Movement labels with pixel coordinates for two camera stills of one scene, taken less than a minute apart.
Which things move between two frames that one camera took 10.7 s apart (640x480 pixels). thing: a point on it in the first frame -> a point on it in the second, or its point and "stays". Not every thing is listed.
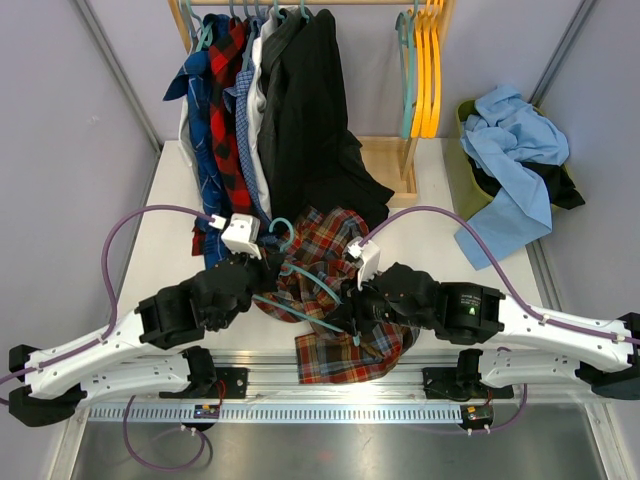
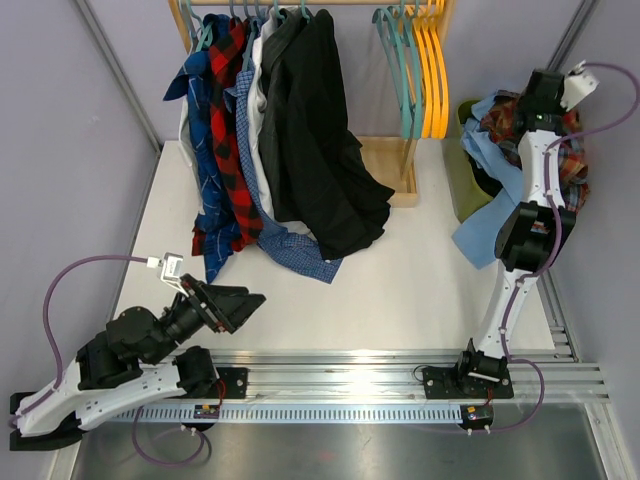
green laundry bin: x=470 y=194 stays
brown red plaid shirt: x=315 y=267 -> x=499 y=126
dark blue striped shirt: x=195 y=88 stays
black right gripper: x=353 y=309 -> x=559 y=110
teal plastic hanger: x=312 y=279 -> x=398 y=31
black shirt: x=315 y=162 stays
